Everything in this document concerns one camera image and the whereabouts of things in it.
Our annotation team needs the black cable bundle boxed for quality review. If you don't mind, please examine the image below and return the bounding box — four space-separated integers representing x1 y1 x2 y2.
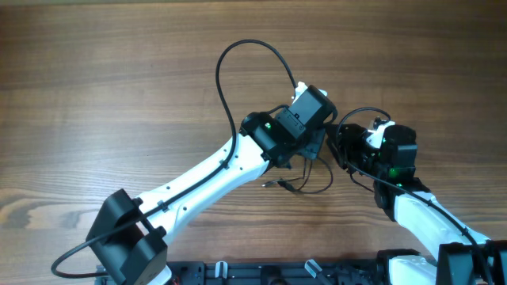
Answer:
261 154 334 196

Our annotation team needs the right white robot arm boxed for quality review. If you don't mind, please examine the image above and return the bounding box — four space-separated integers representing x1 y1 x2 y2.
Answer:
326 121 506 284

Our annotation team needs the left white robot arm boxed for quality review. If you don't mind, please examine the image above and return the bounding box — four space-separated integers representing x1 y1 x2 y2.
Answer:
86 83 337 285

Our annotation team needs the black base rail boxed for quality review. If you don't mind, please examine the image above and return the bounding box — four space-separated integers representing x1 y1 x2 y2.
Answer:
151 259 389 285

